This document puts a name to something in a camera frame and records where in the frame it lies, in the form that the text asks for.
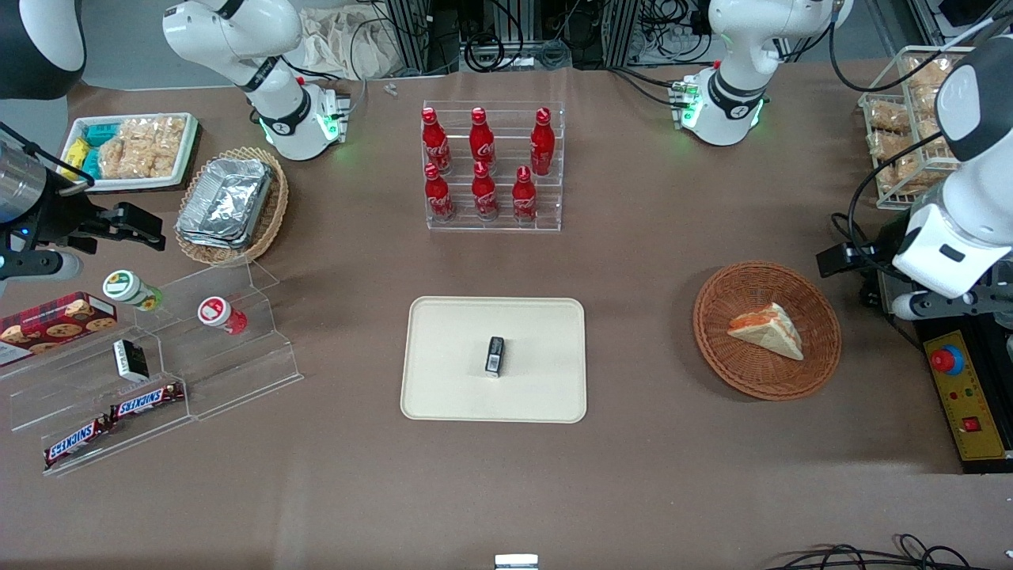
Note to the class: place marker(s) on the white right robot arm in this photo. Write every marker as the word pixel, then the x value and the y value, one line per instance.
pixel 237 39

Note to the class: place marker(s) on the white rectangular snack tray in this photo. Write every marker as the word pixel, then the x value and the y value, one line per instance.
pixel 186 158

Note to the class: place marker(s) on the red cola bottle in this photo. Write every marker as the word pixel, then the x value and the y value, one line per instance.
pixel 481 142
pixel 542 146
pixel 484 196
pixel 438 198
pixel 524 198
pixel 434 142

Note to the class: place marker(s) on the triangular sandwich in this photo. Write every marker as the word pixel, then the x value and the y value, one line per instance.
pixel 772 332

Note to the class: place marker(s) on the red cookie box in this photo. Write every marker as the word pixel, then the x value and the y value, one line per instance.
pixel 55 324

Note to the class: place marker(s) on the stacked aluminium foil trays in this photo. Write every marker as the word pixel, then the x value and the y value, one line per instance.
pixel 225 202

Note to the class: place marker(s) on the bag of rice crackers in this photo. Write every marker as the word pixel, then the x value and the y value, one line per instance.
pixel 142 146

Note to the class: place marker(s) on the light wicker basket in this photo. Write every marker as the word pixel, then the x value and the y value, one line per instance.
pixel 273 214

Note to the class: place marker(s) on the brown wicker basket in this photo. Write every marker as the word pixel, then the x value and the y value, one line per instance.
pixel 760 372

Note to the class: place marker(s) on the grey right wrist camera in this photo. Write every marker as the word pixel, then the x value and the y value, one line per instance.
pixel 39 265

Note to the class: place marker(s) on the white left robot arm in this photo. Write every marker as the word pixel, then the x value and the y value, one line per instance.
pixel 736 47

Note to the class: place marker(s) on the yellow emergency stop box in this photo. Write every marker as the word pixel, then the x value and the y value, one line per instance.
pixel 969 412

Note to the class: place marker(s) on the small black white box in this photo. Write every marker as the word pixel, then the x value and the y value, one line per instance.
pixel 130 360

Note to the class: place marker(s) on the teal snack packet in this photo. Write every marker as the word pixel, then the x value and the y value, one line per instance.
pixel 100 133
pixel 91 164

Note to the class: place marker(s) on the small white grey device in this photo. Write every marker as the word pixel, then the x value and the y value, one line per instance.
pixel 516 563

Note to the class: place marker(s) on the clear acrylic stepped shelf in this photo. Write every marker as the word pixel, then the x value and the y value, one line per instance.
pixel 229 372

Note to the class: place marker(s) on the yellow snack packet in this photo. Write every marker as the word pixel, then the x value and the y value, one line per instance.
pixel 75 157

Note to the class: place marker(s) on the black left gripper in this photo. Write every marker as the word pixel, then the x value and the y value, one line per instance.
pixel 878 252

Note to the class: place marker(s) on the beige plastic tray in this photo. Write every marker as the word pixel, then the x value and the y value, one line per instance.
pixel 459 372

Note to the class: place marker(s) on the beige cloth bag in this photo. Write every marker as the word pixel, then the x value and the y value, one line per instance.
pixel 340 43

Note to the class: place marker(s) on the green lidded cup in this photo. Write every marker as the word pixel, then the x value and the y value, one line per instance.
pixel 127 286

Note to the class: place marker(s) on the black countertop appliance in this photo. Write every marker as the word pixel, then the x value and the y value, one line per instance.
pixel 997 372

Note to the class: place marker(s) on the Snickers chocolate bar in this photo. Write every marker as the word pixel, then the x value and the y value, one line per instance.
pixel 146 401
pixel 75 443

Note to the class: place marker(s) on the red lidded cup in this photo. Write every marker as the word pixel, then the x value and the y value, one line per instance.
pixel 218 313

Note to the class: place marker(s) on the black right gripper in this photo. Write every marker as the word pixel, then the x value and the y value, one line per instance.
pixel 62 215

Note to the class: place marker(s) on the clear acrylic bottle rack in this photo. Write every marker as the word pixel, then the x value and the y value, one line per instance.
pixel 546 206

